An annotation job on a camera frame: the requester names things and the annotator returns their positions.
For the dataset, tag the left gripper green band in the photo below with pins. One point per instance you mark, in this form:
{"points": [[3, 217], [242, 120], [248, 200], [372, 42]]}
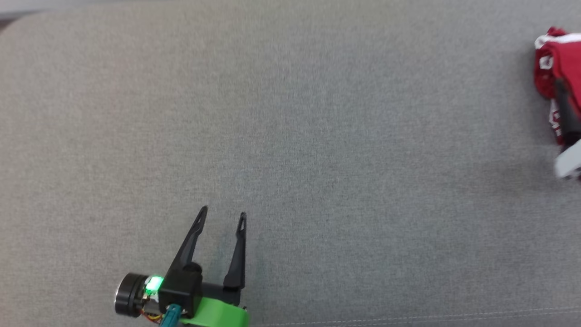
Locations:
{"points": [[218, 313]]}

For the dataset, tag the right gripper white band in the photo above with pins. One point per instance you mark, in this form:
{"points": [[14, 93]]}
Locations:
{"points": [[572, 161]]}

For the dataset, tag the red shorts white trim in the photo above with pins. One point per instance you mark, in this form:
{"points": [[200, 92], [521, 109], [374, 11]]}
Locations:
{"points": [[567, 61]]}

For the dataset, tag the grey fabric sofa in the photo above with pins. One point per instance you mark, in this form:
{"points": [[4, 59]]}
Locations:
{"points": [[317, 159]]}

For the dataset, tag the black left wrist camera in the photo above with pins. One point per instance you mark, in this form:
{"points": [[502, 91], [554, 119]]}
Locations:
{"points": [[181, 288]]}

